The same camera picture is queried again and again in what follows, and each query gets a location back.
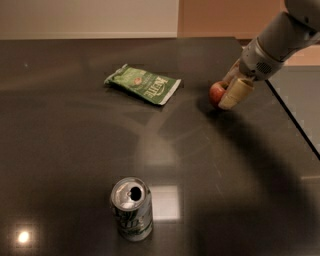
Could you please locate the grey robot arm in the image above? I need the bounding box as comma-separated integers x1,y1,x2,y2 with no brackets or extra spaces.
210,0,320,110

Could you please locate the red apple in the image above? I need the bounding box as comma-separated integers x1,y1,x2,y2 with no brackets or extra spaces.
209,81,228,108

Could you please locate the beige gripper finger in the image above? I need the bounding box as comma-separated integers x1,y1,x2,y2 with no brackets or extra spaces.
218,78,254,110
222,60,240,88

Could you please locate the green jalapeno chip bag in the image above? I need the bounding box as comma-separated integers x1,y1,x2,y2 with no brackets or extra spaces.
104,64,182,106

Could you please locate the opened silver soda can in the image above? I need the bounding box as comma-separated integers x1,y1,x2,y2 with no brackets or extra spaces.
110,177,153,242

